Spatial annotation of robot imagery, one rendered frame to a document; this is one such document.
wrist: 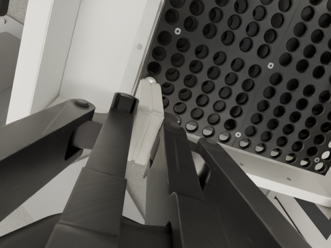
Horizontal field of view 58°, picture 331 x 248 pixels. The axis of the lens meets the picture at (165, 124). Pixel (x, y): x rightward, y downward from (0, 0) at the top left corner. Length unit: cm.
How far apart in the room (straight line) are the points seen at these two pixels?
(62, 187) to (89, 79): 108
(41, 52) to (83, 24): 9
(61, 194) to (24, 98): 117
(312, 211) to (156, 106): 28
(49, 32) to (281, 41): 20
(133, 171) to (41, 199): 42
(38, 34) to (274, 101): 22
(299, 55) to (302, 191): 16
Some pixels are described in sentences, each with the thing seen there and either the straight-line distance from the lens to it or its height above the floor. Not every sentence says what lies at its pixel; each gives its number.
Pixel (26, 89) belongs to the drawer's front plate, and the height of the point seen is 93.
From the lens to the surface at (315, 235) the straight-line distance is 40.
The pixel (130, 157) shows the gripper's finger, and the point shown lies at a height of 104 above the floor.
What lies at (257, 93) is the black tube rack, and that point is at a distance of 30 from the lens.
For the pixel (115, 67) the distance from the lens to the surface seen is 35.
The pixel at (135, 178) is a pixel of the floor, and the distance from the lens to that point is 137.
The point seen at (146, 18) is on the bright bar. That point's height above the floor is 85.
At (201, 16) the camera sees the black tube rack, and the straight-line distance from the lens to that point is 28.
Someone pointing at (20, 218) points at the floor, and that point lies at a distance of 161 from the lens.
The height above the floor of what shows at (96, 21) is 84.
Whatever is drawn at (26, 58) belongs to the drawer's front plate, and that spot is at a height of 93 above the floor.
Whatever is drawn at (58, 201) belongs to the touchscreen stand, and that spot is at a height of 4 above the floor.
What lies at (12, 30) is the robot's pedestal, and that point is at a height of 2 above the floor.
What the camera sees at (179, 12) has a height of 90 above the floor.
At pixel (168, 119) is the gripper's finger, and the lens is 17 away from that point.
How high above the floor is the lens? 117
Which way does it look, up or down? 69 degrees down
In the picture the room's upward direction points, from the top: 172 degrees clockwise
